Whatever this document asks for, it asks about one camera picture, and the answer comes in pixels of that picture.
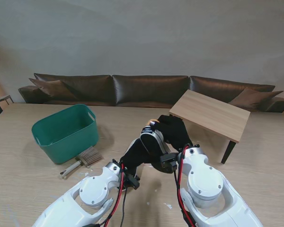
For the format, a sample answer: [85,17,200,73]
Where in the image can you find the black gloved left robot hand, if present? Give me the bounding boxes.
[119,138,161,175]

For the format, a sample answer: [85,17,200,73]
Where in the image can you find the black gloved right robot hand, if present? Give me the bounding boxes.
[153,115,194,153]

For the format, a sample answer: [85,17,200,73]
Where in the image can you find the small wooden stand black legs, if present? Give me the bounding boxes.
[169,89,251,164]

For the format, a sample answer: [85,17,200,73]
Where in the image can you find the brown leather sofa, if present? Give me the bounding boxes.
[18,73,284,113]

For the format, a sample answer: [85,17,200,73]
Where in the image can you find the green plastic basket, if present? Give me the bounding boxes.
[31,104,99,165]

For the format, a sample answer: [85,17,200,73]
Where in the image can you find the brown sofa cushion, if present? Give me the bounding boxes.
[28,78,78,100]
[228,87,284,112]

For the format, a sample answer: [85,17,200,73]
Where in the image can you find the small wooden side table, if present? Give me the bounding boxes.
[0,94,15,106]

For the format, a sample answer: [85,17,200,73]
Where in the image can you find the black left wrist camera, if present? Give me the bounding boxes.
[125,174,140,190]

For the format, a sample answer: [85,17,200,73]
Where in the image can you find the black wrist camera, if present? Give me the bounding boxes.
[160,153,178,173]
[125,174,140,190]

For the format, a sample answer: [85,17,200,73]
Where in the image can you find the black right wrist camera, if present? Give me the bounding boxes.
[160,153,178,173]

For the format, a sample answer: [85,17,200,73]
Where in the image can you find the red black left arm cables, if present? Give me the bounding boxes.
[94,163,133,227]

